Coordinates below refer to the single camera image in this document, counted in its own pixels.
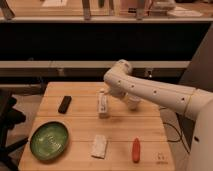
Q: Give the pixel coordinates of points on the white bottle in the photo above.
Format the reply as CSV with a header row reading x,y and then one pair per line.
x,y
102,104

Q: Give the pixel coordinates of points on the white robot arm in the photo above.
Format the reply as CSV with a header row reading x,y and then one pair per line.
x,y
193,103

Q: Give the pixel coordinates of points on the white paper cup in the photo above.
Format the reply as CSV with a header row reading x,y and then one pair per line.
x,y
133,102

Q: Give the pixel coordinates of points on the black rectangular block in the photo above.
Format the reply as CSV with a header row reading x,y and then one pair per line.
x,y
64,104

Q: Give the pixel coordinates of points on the orange carrot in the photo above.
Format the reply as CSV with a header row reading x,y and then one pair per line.
x,y
136,151

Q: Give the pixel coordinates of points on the green round bowl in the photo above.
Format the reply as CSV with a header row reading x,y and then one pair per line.
x,y
49,141

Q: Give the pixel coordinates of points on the black office chair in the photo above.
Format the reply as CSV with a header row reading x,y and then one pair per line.
x,y
9,117

